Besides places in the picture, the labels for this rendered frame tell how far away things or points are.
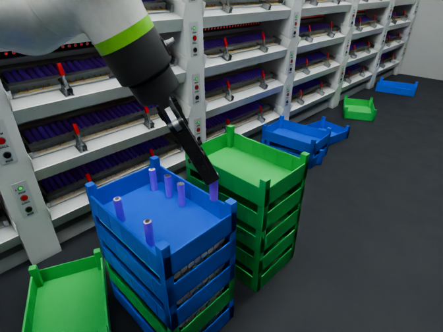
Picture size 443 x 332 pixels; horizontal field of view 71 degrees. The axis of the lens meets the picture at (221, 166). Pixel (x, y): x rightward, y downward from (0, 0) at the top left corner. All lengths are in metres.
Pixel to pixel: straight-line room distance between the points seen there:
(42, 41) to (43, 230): 0.75
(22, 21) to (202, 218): 0.50
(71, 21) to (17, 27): 0.07
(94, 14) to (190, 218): 0.47
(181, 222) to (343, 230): 0.72
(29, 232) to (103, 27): 0.82
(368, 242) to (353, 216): 0.14
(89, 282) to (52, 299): 0.10
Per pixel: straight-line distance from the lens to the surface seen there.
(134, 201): 0.82
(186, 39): 1.24
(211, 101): 1.45
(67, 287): 1.11
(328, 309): 1.02
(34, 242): 1.19
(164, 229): 0.72
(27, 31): 0.54
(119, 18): 0.47
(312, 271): 1.10
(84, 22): 0.49
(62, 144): 1.14
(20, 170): 1.06
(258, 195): 0.77
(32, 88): 1.08
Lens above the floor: 0.80
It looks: 30 degrees down
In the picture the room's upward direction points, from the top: straight up
